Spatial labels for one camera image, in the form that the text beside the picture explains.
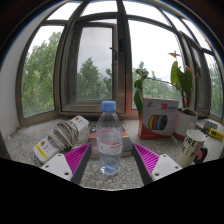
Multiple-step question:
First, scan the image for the white mug with black print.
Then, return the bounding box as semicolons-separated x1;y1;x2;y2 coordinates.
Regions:
175;128;209;169

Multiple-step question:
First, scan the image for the white power strip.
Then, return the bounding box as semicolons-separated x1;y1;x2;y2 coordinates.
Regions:
32;115;90;165

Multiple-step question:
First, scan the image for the coiled white power cable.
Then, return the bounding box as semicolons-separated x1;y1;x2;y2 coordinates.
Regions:
49;120;80;151

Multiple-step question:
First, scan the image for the long yellow box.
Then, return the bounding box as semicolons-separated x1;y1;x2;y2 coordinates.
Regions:
208;128;224;142

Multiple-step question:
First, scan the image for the red and white filament box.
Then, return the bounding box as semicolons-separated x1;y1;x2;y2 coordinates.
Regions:
137;97;180;140

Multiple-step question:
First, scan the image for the brown framed bay window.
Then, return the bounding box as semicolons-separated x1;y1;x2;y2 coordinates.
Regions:
14;0;224;128

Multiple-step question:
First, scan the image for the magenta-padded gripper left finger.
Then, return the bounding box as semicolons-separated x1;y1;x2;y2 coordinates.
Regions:
40;142;93;186

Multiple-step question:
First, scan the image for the potted plant in white pot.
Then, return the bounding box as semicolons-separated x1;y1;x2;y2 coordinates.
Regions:
133;50;203;141

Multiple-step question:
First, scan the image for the clear plastic water bottle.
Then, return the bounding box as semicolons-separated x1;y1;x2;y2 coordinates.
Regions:
95;100;124;177

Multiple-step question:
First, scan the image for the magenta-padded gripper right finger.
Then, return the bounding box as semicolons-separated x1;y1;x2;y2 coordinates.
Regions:
131;142;184;186

